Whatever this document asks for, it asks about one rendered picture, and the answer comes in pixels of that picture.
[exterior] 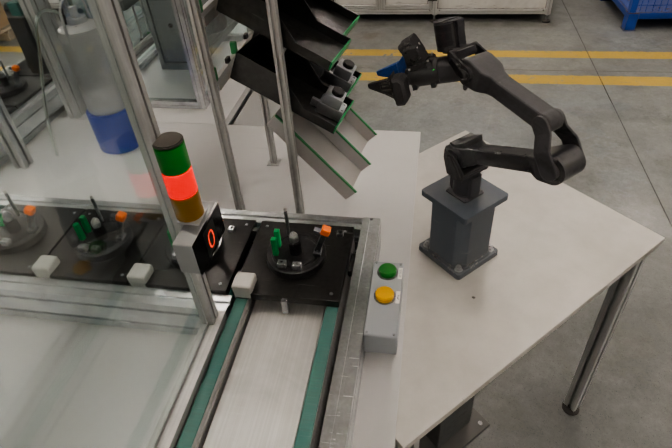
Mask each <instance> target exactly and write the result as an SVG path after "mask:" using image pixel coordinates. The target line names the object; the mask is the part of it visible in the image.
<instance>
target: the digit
mask: <svg viewBox="0 0 672 448"><path fill-rule="evenodd" d="M203 237H204V241H205V244H206V247H207V250H208V254H209V257H211V255H212V253H213V251H214V249H215V247H216V245H217V243H218V241H219V239H218V236H217V232H216V229H215V225H214V221H213V218H211V220H210V221H209V223H208V225H207V227H206V229H205V231H204V233H203Z"/></svg>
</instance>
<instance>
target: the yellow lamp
mask: <svg viewBox="0 0 672 448"><path fill-rule="evenodd" d="M169 198H170V197H169ZM170 201H171V204H172V207H173V210H174V213H175V216H176V219H177V220H178V221H180V222H184V223H188V222H193V221H196V220H198V219H199V218H200V217H201V216H202V215H203V214H204V207H203V204H202V200H201V197H200V193H199V190H198V191H197V192H196V194H195V195H194V196H192V197H190V198H188V199H185V200H174V199H171V198H170Z"/></svg>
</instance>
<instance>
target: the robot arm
mask: <svg viewBox="0 0 672 448"><path fill-rule="evenodd" d="M433 26H434V33H435V39H436V46H437V52H442V53H443V54H447V55H446V56H439V57H436V54H434V53H433V52H431V53H427V51H426V49H425V47H424V45H423V44H422V42H421V41H420V39H419V38H418V37H417V35H416V34H415V33H413V34H411V35H410V36H408V37H407V38H405V39H404V40H402V41H401V43H400V45H399V46H398V50H399V52H400V53H401V54H402V57H401V59H400V60H399V61H397V62H395V63H393V64H391V65H389V66H387V67H384V68H382V69H380V70H378V71H377V72H376V73H377V75H378V76H381V77H388V78H386V79H382V80H378V81H375V82H372V83H369V84H368V88H369V89H371V90H374V91H377V92H379V93H382V94H385V95H387V96H389V97H391V98H394V100H395V102H396V105H397V106H403V105H405V104H406V103H407V102H408V100H409V98H410V96H411V92H410V88H409V85H412V88H413V91H414V90H418V88H419V86H427V85H431V88H436V87H437V84H443V83H450V82H458V81H460V82H461V83H462V84H463V86H462V87H463V90H464V91H466V90H467V89H468V88H469V89H471V90H473V91H475V92H479V93H484V94H488V95H490V96H492V97H493V98H494V99H496V100H497V101H498V102H500V103H501V104H502V105H504V106H505V107H506V108H508V109H509V110H510V111H512V112H513V113H514V114H516V115H517V116H518V117H520V118H521V119H522V120H524V121H525V122H526V123H528V124H529V125H530V126H532V129H533V132H534V135H535V139H534V149H529V148H520V147H511V146H501V145H491V144H486V143H485V142H484V140H483V139H482V134H473V133H469V134H467V135H464V136H462V137H460V138H458V139H456V140H454V141H452V142H450V144H448V145H446V146H445V149H444V162H445V167H446V172H447V174H449V175H450V187H448V188H446V192H448V193H449V194H451V195H452V196H454V197H455V198H457V199H458V200H460V201H461V202H463V203H468V202H469V201H471V200H473V199H475V198H476V197H478V196H480V195H482V194H483V193H484V191H483V190H482V189H480V185H481V178H482V174H481V173H480V172H481V171H483V170H486V169H488V167H496V168H502V169H509V170H515V171H522V172H528V173H531V174H532V175H533V177H534V178H535V179H536V180H538V181H540V182H543V183H546V184H549V185H552V186H556V185H559V184H561V183H563V182H564V181H566V180H568V179H570V178H571V177H573V176H575V175H577V174H578V173H580V172H582V171H583V170H584V169H585V166H586V158H585V155H584V152H583V149H582V146H581V143H580V139H579V137H578V135H577V134H576V133H575V132H574V131H573V130H572V129H571V127H570V126H569V125H568V123H567V120H566V117H565V114H564V112H563V111H562V110H561V109H559V108H554V107H552V106H551V105H549V104H548V103H547V102H545V101H544V100H542V99H541V98H540V97H538V96H537V95H535V94H534V93H532V92H531V91H530V90H528V89H527V88H525V87H524V86H523V85H521V84H520V83H518V82H517V81H515V80H514V79H513V78H511V77H510V76H509V75H508V74H507V73H506V72H505V69H504V66H503V64H502V63H501V62H500V61H499V60H498V59H497V58H496V57H495V56H494V55H493V54H492V53H490V52H488V51H486V50H485V49H484V48H483V47H482V46H481V45H480V44H479V43H478V42H477V41H475V42H472V43H466V36H465V23H464V18H461V17H459V16H450V17H446V18H441V19H438V20H435V21H433ZM473 54H475V55H474V56H471V57H469V58H466V59H465V57H468V56H470V55H473ZM552 132H554V133H555V134H556V135H557V136H558V137H559V138H560V139H561V141H562V144H563V145H556V146H552V147H551V140H552Z"/></svg>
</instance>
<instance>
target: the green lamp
mask: <svg viewBox="0 0 672 448"><path fill-rule="evenodd" d="M153 150H154V153H155V156H156V159H157V162H158V165H159V168H160V171H161V173H162V174H163V175H165V176H178V175H181V174H183V173H185V172H187V171H188V170H189V169H190V167H191V162H190V158H189V155H188V152H187V148H186V145H185V141H184V140H183V142H182V143H181V144H180V145H179V146H178V147H176V148H174V149H171V150H165V151H161V150H157V149H154V148H153Z"/></svg>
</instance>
